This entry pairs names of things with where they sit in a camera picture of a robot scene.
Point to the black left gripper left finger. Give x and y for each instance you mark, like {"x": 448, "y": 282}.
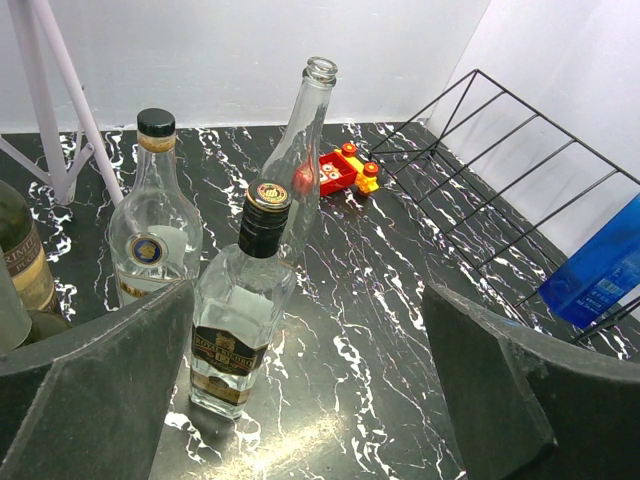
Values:
{"x": 90, "y": 403}

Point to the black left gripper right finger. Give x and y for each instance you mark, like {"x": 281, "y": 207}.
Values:
{"x": 525, "y": 405}

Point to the blue rectangular bottle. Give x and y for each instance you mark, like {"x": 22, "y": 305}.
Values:
{"x": 600, "y": 273}

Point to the clear corked glass bottle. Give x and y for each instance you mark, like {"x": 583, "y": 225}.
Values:
{"x": 155, "y": 233}

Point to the dark green wine bottle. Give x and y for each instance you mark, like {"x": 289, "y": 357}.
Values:
{"x": 24, "y": 253}

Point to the clear square liquor bottle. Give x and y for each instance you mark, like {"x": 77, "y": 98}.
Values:
{"x": 240, "y": 300}

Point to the clear tall glass bottle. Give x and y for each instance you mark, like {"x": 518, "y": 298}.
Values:
{"x": 294, "y": 163}

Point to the red yellow toy block car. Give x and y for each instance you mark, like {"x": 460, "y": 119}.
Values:
{"x": 342, "y": 168}

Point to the black wire wine rack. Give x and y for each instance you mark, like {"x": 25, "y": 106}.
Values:
{"x": 509, "y": 195}

